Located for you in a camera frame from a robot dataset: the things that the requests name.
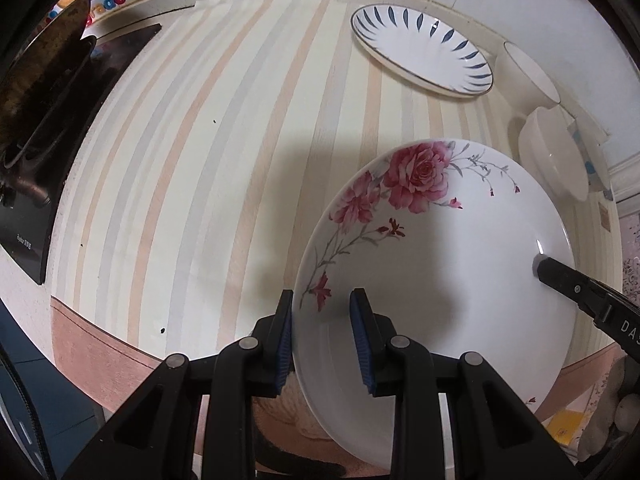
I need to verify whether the person's right hand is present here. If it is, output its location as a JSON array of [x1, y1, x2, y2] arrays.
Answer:
[[577, 352, 640, 463]]

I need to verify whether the white bowl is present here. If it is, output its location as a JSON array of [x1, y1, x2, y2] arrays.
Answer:
[[495, 41, 563, 108], [517, 105, 613, 203]]

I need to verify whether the yellow packet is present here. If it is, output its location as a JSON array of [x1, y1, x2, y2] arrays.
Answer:
[[542, 407, 588, 448]]

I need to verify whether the white plate with blue leaves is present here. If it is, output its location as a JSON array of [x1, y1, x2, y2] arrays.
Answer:
[[350, 4, 496, 97]]

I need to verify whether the striped tablecloth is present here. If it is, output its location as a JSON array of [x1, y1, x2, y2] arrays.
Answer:
[[50, 0, 621, 480]]

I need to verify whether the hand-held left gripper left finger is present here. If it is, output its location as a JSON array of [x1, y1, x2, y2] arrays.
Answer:
[[62, 288, 296, 480]]

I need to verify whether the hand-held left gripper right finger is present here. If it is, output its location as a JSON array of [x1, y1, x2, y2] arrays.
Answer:
[[349, 287, 583, 480]]

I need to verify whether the white floral plate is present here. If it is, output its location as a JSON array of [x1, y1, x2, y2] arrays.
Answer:
[[292, 137, 586, 468]]

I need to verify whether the black glass cooktop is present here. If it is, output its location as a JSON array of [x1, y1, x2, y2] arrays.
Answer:
[[0, 22, 163, 286]]

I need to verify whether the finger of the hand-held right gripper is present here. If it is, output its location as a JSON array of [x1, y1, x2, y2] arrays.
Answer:
[[532, 254, 610, 328]]

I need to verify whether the dark wok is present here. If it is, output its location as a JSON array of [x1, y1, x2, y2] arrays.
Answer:
[[0, 0, 93, 161]]

